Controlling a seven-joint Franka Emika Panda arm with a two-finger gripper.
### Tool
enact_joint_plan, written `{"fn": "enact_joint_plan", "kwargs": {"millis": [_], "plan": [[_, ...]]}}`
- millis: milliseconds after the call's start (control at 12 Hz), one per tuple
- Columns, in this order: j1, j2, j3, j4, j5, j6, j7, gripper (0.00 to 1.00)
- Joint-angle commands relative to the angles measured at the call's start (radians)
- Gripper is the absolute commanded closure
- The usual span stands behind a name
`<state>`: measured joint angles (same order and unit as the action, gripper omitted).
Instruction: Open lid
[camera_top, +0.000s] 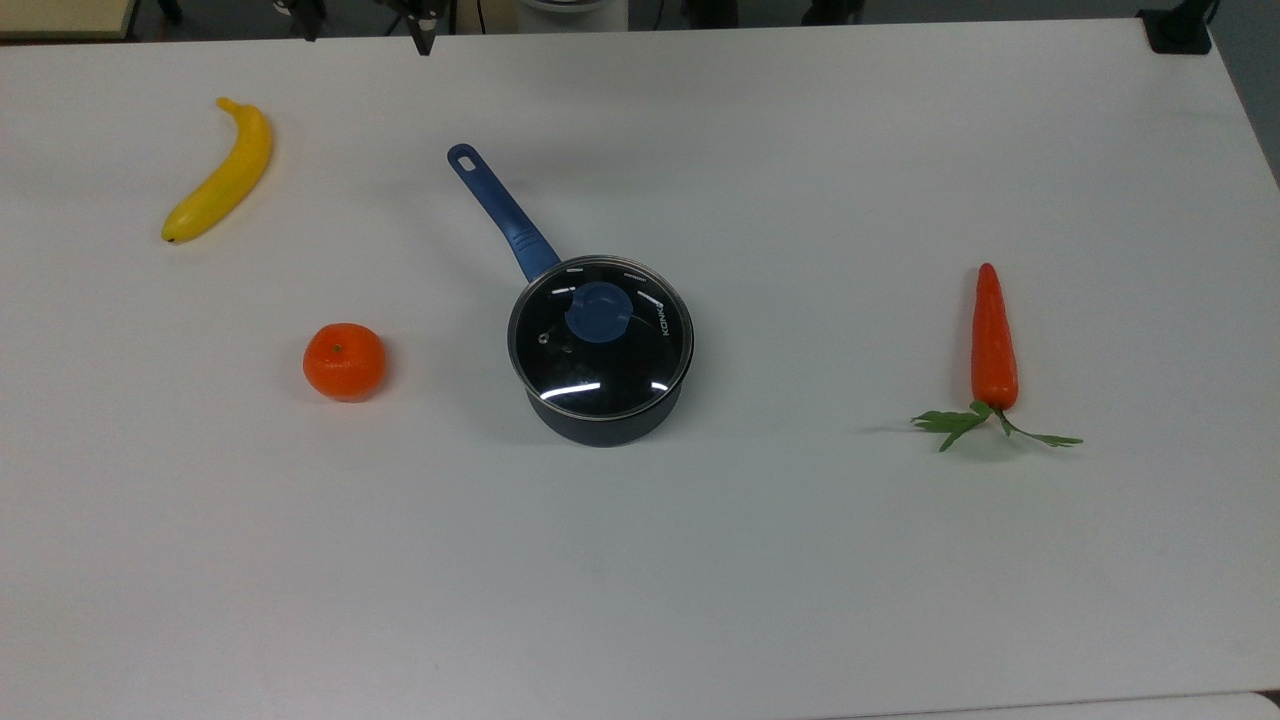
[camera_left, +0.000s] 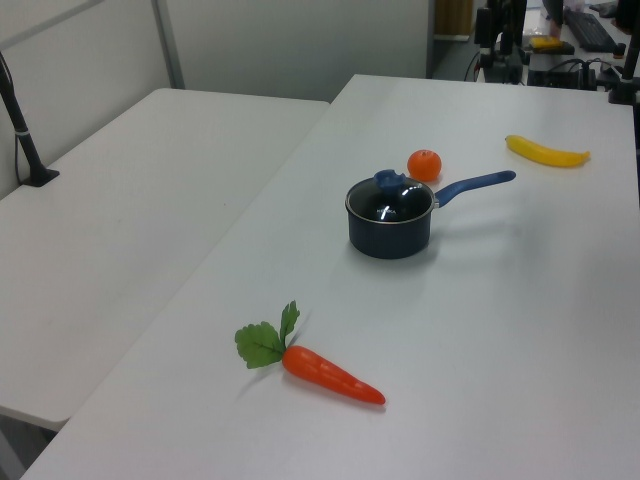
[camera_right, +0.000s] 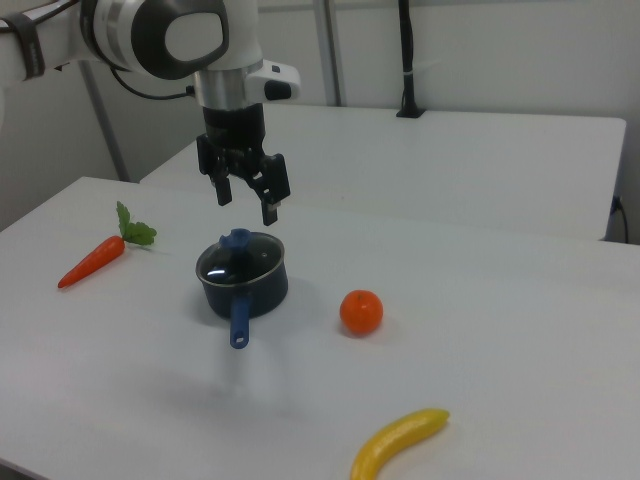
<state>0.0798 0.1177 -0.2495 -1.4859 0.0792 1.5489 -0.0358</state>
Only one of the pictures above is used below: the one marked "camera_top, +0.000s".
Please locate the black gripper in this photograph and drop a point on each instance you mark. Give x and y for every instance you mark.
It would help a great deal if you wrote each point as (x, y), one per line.
(420, 6)

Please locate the glass lid with blue knob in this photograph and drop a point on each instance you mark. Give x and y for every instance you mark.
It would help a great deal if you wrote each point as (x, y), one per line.
(600, 336)

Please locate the black stand leg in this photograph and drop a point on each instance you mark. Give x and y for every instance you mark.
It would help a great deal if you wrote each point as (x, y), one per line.
(311, 20)

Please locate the yellow banana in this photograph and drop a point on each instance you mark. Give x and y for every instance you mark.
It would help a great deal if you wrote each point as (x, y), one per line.
(230, 175)

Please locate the orange tangerine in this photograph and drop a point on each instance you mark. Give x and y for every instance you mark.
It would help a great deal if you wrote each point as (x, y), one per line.
(344, 362)

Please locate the wooden side table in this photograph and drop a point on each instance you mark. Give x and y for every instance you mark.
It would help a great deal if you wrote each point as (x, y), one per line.
(65, 17)

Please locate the orange carrot with green leaves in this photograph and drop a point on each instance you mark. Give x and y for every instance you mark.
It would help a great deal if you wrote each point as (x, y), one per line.
(993, 350)

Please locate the black table clamp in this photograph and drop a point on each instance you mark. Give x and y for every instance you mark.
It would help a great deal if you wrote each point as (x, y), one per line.
(1178, 28)

